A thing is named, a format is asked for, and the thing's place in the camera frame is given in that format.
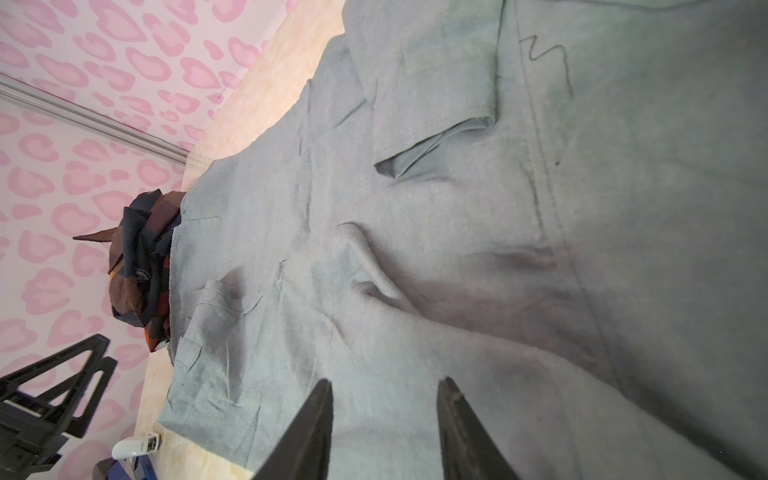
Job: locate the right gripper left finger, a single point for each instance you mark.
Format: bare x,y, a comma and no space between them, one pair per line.
303,452

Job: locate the blue black tool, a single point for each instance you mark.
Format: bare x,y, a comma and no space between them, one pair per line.
135,468

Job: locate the left corner aluminium post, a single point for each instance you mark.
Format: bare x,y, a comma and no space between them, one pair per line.
44,103

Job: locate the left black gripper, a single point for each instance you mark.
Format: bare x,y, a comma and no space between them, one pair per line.
55,395

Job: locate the small white device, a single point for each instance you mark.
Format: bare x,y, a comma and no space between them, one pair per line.
136,446

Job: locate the folded plaid flannel shirt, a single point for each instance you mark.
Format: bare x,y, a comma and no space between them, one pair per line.
139,263

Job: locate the grey long sleeve shirt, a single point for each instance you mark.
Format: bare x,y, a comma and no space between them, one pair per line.
562,205

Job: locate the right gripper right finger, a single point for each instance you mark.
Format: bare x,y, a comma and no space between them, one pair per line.
467,450

